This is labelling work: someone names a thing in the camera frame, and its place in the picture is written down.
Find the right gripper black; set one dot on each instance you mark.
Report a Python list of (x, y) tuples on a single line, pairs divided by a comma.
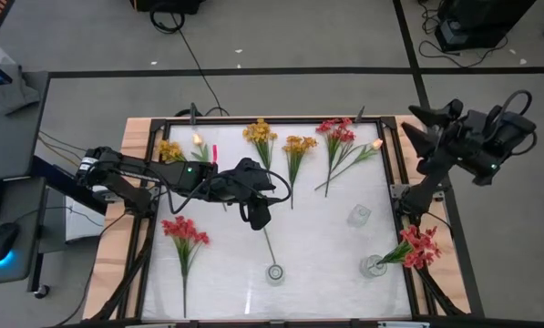
[(467, 134)]

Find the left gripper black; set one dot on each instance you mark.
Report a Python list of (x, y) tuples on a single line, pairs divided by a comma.
[(246, 182)]

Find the clear round-bellied glass vase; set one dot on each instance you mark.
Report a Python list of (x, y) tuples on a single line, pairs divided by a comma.
[(275, 273)]

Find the peach artificial tulip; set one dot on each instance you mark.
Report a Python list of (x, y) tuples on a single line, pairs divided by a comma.
[(365, 154), (269, 246), (198, 139)]

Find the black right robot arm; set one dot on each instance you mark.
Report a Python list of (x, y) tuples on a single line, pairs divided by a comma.
[(428, 182)]

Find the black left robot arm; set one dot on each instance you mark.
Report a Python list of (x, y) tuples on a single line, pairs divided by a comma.
[(171, 172)]

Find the clear square textured glass vase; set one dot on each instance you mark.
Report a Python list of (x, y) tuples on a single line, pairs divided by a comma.
[(359, 215)]

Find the clear ribbed glass vase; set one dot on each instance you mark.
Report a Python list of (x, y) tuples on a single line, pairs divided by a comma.
[(369, 269)]

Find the pink tape tag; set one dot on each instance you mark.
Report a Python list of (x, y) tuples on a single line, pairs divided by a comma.
[(215, 154)]

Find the black floor equipment case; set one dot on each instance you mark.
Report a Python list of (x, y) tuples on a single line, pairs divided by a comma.
[(481, 18)]

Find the white box under desk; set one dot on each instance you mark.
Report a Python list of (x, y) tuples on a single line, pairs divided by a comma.
[(82, 223)]

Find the black diagonal bar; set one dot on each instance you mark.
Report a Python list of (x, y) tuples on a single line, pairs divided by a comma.
[(55, 180)]

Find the black caster wheel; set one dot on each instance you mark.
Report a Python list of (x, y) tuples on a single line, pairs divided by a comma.
[(42, 291)]

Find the black floor box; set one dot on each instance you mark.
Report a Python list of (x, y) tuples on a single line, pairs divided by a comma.
[(167, 4)]

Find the black computer mouse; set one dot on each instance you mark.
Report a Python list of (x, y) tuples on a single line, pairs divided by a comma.
[(2, 241)]

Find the grey office desk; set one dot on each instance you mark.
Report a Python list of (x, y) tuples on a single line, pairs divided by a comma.
[(7, 146)]

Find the grey cloth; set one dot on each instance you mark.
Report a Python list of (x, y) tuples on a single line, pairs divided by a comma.
[(12, 95)]

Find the thin black frame post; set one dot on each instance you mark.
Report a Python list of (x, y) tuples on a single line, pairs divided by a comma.
[(192, 114), (360, 114)]

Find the black metal table frame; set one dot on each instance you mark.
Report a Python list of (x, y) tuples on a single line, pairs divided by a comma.
[(299, 119)]

